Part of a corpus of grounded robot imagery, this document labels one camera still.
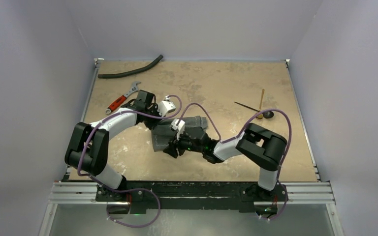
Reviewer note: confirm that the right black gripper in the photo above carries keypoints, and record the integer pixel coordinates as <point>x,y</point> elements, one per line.
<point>177,144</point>

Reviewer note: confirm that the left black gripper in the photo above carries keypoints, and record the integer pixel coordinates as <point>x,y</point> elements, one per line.
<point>150,125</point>

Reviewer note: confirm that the grey cloth napkin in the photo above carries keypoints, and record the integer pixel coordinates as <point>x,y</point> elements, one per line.
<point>162,132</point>

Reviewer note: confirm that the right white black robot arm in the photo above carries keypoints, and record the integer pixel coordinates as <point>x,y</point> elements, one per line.
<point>258,144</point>

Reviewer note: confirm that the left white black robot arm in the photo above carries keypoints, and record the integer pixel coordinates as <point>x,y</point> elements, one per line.
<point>88,147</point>

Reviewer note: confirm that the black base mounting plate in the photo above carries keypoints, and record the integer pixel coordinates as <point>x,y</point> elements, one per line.
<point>242,207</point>

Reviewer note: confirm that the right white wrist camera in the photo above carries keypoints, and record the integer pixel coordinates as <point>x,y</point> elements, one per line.
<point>178,126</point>

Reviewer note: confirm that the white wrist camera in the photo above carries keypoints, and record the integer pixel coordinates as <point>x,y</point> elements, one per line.
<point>164,107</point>
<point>178,126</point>

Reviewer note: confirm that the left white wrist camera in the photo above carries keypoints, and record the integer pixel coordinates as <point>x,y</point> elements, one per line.
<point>164,107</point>

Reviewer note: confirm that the red handled screwdriver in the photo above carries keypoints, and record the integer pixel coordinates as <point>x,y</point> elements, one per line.
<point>119,101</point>

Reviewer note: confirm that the aluminium frame rail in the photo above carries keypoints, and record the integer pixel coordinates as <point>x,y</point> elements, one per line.
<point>91,193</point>

